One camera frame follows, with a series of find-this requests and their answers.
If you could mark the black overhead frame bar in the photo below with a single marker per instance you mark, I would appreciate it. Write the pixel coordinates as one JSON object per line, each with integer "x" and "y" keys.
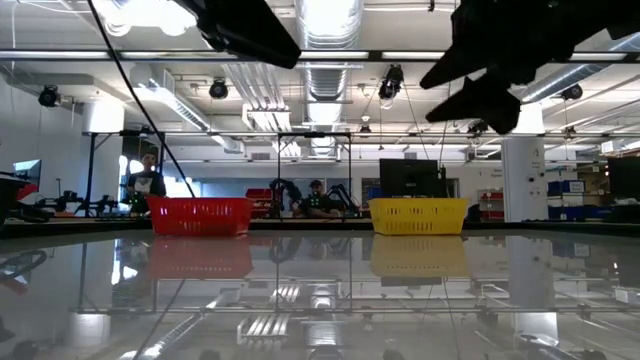
{"x": 375, "y": 55}

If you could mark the seated person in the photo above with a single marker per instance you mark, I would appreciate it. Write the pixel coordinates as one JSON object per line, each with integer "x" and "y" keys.
{"x": 316, "y": 202}

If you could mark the silver ceiling duct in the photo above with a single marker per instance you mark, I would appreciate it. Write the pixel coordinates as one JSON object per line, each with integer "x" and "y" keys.
{"x": 327, "y": 80}

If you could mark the red storage bins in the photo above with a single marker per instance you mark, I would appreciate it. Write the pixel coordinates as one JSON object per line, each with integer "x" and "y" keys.
{"x": 492, "y": 205}

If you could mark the black background rig frame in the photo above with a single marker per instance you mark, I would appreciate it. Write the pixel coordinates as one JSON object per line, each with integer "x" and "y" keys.
{"x": 91, "y": 165}
{"x": 315, "y": 134}

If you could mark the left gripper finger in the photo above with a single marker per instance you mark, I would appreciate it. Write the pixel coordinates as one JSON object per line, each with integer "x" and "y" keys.
{"x": 250, "y": 50}
{"x": 260, "y": 25}

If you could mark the background black robot arm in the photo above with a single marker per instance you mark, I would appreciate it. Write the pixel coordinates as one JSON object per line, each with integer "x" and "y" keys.
{"x": 347, "y": 197}
{"x": 284, "y": 195}

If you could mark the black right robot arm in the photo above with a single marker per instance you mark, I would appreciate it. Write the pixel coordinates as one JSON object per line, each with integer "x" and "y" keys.
{"x": 625, "y": 15}

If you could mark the black ceiling camera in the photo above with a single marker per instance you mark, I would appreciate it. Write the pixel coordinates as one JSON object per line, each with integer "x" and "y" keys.
{"x": 571, "y": 92}
{"x": 48, "y": 96}
{"x": 218, "y": 89}
{"x": 391, "y": 82}

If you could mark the large black monitor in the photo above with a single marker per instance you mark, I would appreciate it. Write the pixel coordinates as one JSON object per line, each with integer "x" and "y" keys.
{"x": 625, "y": 177}

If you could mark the red plastic basket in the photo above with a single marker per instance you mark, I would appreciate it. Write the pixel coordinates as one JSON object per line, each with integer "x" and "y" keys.
{"x": 200, "y": 216}

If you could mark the yellow plastic basket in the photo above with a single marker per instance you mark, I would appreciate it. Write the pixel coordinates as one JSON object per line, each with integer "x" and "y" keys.
{"x": 417, "y": 216}

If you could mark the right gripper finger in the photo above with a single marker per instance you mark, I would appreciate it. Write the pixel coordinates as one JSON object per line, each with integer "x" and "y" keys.
{"x": 490, "y": 102}
{"x": 465, "y": 60}

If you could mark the white glossy table board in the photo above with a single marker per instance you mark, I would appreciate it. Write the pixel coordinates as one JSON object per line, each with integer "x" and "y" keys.
{"x": 320, "y": 300}

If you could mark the black aluminium table frame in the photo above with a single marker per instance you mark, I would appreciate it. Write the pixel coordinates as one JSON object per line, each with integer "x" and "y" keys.
{"x": 310, "y": 225}

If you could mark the white square column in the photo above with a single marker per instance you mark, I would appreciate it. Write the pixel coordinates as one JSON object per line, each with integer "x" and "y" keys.
{"x": 522, "y": 175}

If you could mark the blue storage bin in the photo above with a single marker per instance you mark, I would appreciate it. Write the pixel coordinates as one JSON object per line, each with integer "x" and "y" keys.
{"x": 565, "y": 187}

